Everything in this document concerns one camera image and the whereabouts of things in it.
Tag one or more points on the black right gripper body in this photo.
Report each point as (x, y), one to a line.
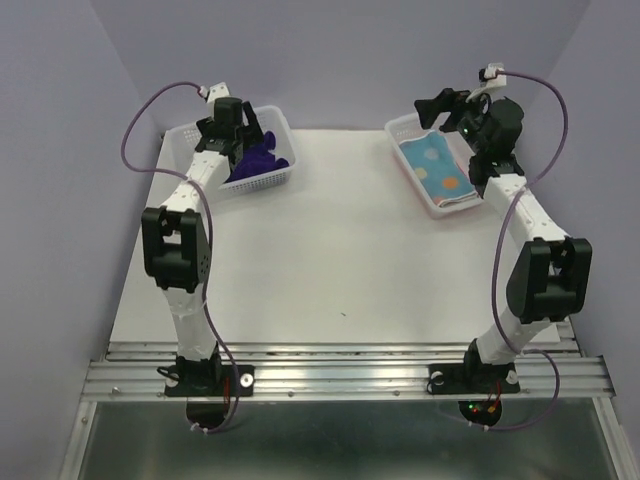
(470, 121)

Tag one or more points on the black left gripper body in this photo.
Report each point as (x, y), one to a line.
(205, 127)

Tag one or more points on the purple towel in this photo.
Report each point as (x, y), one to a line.
(259, 160)

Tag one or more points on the blue dotted cartoon towel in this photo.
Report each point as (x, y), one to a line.
(434, 166)

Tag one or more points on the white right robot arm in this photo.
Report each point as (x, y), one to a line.
(550, 275)

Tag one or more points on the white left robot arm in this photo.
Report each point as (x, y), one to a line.
(175, 239)

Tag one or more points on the white basket with towels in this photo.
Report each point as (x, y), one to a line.
(178, 148)

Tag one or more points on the white empty plastic basket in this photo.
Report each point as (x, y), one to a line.
(408, 127)

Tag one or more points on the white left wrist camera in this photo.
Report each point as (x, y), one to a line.
(212, 93)

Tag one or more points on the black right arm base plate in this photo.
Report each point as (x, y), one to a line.
(455, 379)

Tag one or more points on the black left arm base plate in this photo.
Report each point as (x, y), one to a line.
(201, 379)

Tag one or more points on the aluminium rail frame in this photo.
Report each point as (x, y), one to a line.
(340, 290)

